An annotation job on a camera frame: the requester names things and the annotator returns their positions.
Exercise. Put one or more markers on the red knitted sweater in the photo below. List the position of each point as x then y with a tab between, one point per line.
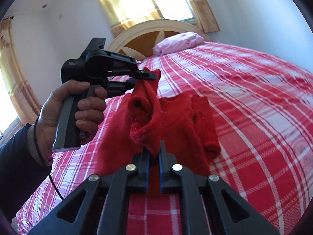
176	122

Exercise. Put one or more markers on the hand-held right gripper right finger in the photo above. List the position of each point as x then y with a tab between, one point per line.
160	173

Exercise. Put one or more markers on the person's left forearm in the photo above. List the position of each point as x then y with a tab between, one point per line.
14	171

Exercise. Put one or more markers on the sunlit tan curtain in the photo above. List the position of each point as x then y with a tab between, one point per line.
122	9

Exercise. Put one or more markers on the cream wooden headboard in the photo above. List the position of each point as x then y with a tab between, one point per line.
137	30

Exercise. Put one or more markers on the red plaid bed sheet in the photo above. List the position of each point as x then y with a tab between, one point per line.
244	102

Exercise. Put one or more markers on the window behind headboard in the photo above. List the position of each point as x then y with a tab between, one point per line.
168	2

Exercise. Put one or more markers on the person's left hand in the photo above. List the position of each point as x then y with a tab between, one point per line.
49	117

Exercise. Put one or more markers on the narrow tan curtain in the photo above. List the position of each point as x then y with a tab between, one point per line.
205	14

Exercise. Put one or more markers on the tan side window curtain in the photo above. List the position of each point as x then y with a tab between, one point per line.
14	78

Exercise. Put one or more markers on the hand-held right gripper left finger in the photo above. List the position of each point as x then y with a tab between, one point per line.
146	173

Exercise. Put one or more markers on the pink pillow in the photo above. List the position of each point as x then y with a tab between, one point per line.
178	42

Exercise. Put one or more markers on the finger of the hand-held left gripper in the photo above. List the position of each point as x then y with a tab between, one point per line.
144	75
119	87

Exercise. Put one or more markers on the side window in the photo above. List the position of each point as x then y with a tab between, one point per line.
6	107

